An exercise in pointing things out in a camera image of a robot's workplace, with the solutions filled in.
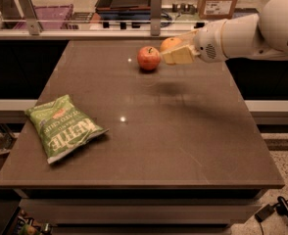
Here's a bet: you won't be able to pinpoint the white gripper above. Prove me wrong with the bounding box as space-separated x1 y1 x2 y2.
161 20 227 65

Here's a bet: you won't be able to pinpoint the orange fruit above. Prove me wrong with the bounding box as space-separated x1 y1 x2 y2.
160 37 182 52

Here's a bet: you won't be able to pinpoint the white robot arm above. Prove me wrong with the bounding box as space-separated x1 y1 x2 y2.
161 0 288 65

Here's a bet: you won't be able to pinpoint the green jalapeno chip bag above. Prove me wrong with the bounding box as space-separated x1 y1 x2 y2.
24 95 107 165

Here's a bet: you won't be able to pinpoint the red apple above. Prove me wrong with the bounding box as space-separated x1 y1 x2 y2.
137 46 161 71

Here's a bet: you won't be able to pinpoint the cardboard box with label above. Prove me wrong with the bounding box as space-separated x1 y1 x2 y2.
197 0 238 20

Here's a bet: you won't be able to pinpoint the purple plastic crate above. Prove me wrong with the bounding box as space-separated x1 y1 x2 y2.
13 3 74 30

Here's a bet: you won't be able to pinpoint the black power adapter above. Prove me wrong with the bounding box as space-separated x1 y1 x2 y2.
255 204 274 222

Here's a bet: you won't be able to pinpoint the colourful items under table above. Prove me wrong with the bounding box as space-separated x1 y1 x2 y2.
6 210 52 235

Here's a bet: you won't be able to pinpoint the middle metal railing bracket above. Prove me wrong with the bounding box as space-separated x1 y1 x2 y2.
150 0 162 36

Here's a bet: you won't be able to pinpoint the metal railing bracket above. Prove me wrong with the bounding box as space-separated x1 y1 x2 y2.
150 0 162 36
15 0 42 35

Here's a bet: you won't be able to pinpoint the left metal railing bracket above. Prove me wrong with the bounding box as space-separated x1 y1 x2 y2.
15 0 42 35

